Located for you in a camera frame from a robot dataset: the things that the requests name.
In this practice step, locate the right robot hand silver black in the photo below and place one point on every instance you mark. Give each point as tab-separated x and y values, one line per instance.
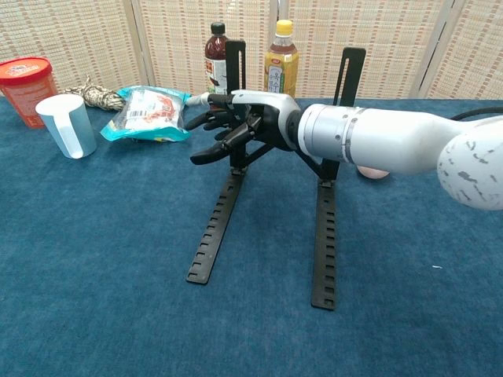
263	110

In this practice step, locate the black folding stand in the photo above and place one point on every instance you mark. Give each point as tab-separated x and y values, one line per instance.
326	235

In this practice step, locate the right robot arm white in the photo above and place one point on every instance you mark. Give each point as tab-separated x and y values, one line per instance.
373	137

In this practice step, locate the yellow tea bottle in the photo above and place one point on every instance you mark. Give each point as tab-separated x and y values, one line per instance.
281	66

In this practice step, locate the dark bottle with black cap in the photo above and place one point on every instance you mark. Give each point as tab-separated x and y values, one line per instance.
214	55

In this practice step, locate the teal white snack bag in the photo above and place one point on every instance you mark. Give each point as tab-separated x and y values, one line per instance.
145	114

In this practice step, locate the pale pink ball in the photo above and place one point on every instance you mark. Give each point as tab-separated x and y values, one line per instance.
371	173

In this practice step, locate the woven folding screen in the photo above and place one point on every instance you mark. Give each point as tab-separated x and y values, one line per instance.
373	39

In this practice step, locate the light blue measuring cup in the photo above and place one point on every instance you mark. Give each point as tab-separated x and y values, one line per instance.
74	125

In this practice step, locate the blue felt table cloth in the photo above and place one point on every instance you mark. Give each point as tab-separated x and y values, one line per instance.
118	275

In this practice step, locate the red tub with orange lid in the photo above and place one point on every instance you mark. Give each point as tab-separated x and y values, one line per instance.
27	90

